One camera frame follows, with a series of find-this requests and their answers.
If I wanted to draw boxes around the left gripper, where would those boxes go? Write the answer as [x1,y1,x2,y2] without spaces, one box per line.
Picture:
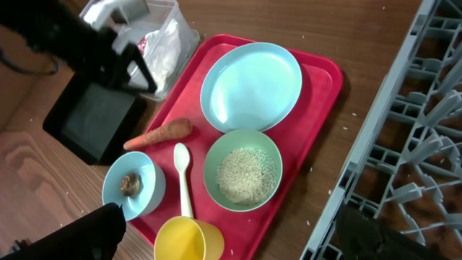
[75,27,157,93]

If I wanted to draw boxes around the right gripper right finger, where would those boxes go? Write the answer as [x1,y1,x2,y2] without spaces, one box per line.
[335,206,446,260]

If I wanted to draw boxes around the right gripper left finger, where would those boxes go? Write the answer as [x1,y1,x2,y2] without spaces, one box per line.
[3,202,126,260]

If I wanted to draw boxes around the brown mushroom piece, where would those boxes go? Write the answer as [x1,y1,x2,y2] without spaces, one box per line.
[120,173,141,197]

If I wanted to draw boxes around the light blue bowl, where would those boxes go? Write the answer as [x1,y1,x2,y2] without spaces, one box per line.
[102,152,166,221]

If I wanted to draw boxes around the yellow plastic cup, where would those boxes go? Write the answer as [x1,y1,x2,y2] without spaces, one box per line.
[154,216,225,260]

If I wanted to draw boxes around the orange carrot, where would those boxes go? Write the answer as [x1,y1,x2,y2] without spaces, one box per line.
[123,118,193,151]

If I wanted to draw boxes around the green bowl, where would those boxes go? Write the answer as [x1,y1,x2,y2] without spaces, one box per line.
[204,129,283,212]

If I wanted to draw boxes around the white rice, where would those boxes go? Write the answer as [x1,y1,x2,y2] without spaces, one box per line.
[217,147,276,206]

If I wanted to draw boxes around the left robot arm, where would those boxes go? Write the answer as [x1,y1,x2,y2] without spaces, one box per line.
[1,1,157,93]

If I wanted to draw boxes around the grey dishwasher rack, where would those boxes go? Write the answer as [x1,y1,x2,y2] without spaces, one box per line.
[302,0,461,259]

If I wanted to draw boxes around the clear plastic bin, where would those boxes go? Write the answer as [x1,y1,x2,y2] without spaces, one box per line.
[79,0,201,103]

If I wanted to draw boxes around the black tray bin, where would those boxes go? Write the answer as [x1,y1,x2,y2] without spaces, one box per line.
[43,73,147,165]

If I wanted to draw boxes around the white plastic spoon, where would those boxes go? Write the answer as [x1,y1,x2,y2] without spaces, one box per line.
[173,143,193,218]

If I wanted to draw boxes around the light blue plate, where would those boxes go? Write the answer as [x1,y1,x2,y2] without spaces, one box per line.
[200,42,302,133]

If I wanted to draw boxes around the red serving tray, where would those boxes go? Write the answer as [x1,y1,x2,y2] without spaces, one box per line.
[149,34,343,259]

